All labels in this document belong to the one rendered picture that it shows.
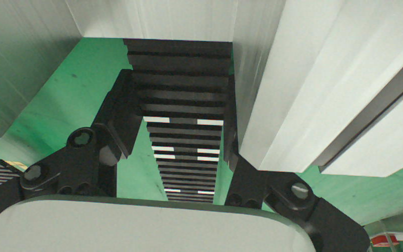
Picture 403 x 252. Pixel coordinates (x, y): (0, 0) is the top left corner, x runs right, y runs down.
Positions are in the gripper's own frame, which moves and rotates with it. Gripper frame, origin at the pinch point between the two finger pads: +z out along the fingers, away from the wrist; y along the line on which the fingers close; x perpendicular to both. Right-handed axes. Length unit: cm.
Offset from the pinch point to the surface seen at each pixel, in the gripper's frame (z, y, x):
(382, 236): 53, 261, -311
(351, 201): 3.0, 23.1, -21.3
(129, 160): 2.9, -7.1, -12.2
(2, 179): -0.5, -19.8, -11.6
